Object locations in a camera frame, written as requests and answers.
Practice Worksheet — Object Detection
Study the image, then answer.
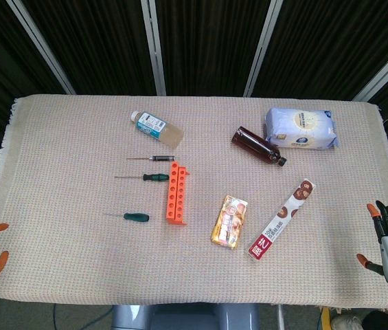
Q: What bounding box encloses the short green-handled screwdriver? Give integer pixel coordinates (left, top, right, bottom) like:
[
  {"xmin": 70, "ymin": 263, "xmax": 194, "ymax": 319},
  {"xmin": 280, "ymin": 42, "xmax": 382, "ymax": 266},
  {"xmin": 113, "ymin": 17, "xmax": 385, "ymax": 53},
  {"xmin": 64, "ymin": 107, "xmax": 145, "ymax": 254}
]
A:
[{"xmin": 103, "ymin": 212, "xmax": 150, "ymax": 223}]

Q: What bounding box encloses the long green-black screwdriver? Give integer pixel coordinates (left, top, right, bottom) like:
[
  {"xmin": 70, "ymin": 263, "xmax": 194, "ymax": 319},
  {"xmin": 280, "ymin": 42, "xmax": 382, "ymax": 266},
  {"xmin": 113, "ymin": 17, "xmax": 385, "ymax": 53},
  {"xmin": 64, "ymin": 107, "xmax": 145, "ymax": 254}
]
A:
[{"xmin": 114, "ymin": 173, "xmax": 170, "ymax": 183}]

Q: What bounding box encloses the black metal precision screwdriver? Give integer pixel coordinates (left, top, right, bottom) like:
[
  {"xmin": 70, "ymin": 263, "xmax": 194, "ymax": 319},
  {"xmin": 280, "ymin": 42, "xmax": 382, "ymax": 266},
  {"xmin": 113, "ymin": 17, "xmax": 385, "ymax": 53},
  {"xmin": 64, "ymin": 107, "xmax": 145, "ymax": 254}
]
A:
[{"xmin": 126, "ymin": 155, "xmax": 175, "ymax": 162}]

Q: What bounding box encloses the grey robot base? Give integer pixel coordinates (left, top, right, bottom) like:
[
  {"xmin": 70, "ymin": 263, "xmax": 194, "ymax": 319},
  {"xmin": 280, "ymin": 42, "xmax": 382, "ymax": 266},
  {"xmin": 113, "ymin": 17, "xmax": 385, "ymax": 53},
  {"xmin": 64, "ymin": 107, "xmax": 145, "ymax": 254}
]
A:
[{"xmin": 111, "ymin": 304, "xmax": 260, "ymax": 330}]

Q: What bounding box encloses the orange tool rack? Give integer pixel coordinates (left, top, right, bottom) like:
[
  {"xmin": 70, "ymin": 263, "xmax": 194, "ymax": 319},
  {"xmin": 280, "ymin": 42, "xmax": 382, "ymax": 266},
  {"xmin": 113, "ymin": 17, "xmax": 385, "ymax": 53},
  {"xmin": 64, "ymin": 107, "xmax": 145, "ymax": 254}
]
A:
[{"xmin": 164, "ymin": 162, "xmax": 193, "ymax": 227}]

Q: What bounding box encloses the beige woven tablecloth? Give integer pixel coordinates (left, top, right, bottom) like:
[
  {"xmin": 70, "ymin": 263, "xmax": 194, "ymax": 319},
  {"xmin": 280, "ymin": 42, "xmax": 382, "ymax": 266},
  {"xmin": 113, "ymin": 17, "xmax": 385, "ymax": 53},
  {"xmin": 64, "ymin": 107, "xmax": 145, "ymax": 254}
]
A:
[{"xmin": 0, "ymin": 94, "xmax": 388, "ymax": 310}]

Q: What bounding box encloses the long white red box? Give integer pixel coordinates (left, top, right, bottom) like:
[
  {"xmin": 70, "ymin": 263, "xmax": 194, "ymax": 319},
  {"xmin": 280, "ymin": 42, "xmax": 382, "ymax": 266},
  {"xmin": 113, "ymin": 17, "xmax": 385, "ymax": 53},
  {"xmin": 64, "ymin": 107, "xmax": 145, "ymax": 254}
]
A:
[{"xmin": 247, "ymin": 178, "xmax": 317, "ymax": 262}]

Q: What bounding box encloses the blue white tissue pack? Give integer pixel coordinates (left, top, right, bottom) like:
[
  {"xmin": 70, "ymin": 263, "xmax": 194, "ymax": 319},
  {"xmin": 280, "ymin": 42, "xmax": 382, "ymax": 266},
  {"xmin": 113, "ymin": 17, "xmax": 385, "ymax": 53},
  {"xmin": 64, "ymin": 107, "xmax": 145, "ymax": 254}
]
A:
[{"xmin": 264, "ymin": 107, "xmax": 339, "ymax": 150}]

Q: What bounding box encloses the yellow food packet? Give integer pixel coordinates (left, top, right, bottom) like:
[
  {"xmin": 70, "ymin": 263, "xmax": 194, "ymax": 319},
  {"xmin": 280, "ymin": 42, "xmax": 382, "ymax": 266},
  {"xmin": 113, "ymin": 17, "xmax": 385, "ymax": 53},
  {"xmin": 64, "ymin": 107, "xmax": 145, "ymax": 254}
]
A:
[{"xmin": 209, "ymin": 195, "xmax": 249, "ymax": 250}]

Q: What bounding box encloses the brown tea bottle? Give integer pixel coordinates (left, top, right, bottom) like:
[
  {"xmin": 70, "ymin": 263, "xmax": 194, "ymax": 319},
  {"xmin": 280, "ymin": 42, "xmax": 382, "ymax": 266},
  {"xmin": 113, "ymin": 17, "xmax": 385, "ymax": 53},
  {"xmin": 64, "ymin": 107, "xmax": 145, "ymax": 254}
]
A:
[{"xmin": 231, "ymin": 126, "xmax": 288, "ymax": 168}]

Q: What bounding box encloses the clear bottle blue label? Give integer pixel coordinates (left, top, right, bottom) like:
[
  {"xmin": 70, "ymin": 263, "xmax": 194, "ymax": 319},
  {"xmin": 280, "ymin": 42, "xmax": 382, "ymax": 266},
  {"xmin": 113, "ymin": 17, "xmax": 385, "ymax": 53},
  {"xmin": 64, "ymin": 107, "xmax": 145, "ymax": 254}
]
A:
[{"xmin": 130, "ymin": 110, "xmax": 185, "ymax": 149}]

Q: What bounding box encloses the white partition frame post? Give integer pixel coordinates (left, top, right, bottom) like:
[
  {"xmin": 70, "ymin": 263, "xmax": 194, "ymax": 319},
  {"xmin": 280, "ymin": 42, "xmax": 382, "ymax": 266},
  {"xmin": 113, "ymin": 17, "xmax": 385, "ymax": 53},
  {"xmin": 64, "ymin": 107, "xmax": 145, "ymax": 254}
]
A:
[
  {"xmin": 243, "ymin": 0, "xmax": 284, "ymax": 98},
  {"xmin": 6, "ymin": 0, "xmax": 76, "ymax": 96},
  {"xmin": 141, "ymin": 0, "xmax": 167, "ymax": 96},
  {"xmin": 353, "ymin": 44, "xmax": 388, "ymax": 102}
]

